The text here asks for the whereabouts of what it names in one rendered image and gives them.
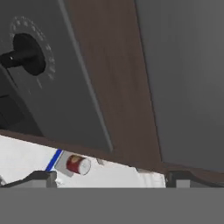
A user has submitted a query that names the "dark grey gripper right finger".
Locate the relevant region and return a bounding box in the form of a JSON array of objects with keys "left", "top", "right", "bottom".
[{"left": 165, "top": 170, "right": 224, "bottom": 189}]

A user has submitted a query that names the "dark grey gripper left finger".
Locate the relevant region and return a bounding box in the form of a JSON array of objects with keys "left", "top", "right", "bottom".
[{"left": 3, "top": 170, "right": 58, "bottom": 189}]

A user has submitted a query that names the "red canned food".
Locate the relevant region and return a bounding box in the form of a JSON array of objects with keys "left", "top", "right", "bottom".
[{"left": 66, "top": 154, "right": 92, "bottom": 176}]

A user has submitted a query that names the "grey cabinet door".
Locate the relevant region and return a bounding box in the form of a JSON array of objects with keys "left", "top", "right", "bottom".
[{"left": 134, "top": 0, "right": 224, "bottom": 173}]

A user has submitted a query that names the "dark brown wooden cabinet panel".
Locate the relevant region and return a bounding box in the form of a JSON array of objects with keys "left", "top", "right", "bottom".
[{"left": 0, "top": 0, "right": 224, "bottom": 186}]

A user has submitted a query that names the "grey oven front panel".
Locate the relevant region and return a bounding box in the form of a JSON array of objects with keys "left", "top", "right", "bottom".
[{"left": 0, "top": 0, "right": 114, "bottom": 153}]

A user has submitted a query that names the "black oven knob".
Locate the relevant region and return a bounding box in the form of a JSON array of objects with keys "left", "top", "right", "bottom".
[{"left": 0, "top": 32, "right": 47, "bottom": 77}]

